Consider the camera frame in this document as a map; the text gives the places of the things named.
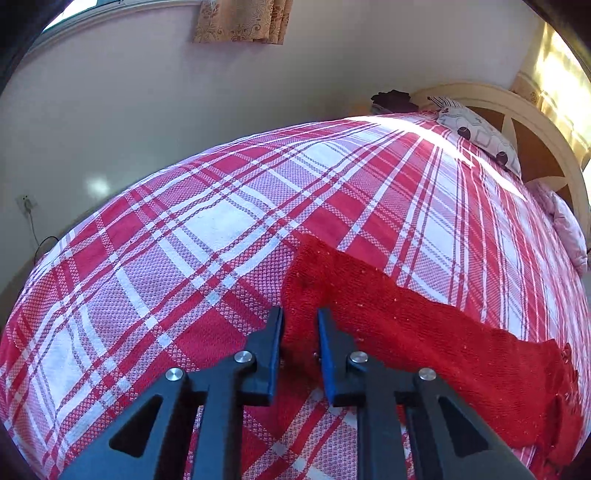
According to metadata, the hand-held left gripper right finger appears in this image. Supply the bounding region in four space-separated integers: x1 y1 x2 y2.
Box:
316 307 536 480

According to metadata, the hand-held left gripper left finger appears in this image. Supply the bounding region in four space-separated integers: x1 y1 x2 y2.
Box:
60 307 283 480

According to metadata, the red knit sweater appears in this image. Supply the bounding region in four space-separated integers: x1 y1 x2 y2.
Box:
281 231 587 472

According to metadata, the dark clothes pile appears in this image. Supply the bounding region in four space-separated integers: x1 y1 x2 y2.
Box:
370 90 419 114

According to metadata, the red plaid bed sheet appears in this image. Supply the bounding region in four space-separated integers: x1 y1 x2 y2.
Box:
0 111 587 480

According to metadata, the white patterned pillow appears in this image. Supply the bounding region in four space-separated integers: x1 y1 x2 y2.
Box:
427 96 522 178

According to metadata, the pink pillow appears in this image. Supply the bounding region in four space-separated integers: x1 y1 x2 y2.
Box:
526 179 589 278

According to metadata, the cream wooden headboard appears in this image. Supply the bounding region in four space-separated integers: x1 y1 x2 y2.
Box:
411 82 591 241

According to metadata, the beige patterned curtain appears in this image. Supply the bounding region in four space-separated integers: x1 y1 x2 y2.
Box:
510 21 591 153
193 0 294 45

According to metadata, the side window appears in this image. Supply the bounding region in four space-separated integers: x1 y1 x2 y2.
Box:
41 0 134 33

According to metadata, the black socket cable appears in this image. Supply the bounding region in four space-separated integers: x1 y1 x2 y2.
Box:
25 203 61 259

